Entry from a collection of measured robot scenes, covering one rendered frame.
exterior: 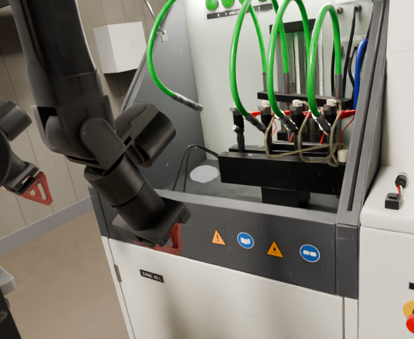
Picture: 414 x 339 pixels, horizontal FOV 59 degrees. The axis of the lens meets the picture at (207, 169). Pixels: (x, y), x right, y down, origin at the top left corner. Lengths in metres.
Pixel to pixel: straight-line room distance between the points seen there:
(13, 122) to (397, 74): 0.79
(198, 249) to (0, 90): 2.26
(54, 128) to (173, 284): 0.67
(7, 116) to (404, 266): 0.79
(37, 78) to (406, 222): 0.56
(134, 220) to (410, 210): 0.45
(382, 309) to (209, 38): 0.95
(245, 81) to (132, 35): 2.09
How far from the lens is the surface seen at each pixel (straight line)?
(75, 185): 3.21
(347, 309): 0.80
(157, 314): 1.14
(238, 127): 0.97
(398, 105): 0.86
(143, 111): 0.47
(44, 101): 0.42
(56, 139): 0.42
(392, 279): 0.74
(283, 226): 0.73
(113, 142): 0.42
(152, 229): 0.49
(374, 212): 0.68
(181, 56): 1.31
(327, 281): 0.77
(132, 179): 0.45
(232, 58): 0.79
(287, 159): 0.92
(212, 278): 0.91
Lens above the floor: 1.30
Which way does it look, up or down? 21 degrees down
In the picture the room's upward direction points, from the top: 8 degrees counter-clockwise
